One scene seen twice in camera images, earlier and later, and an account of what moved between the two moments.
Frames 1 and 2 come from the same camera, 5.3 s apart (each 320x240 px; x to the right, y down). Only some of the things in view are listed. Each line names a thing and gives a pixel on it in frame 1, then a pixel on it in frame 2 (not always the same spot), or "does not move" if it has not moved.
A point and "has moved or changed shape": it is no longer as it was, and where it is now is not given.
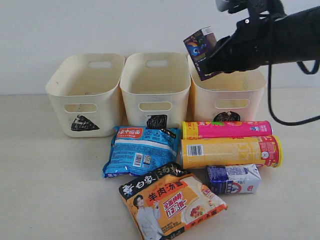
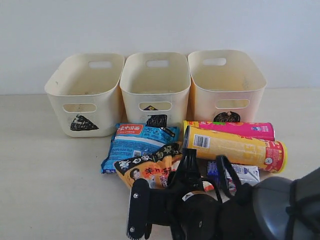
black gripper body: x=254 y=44 to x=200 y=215
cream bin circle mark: x=228 y=96 does not move
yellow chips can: x=265 y=151 has moved or changed shape
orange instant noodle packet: x=165 y=200 has moved or changed shape
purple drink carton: x=198 y=46 to x=150 y=108
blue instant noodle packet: x=139 y=150 does not move
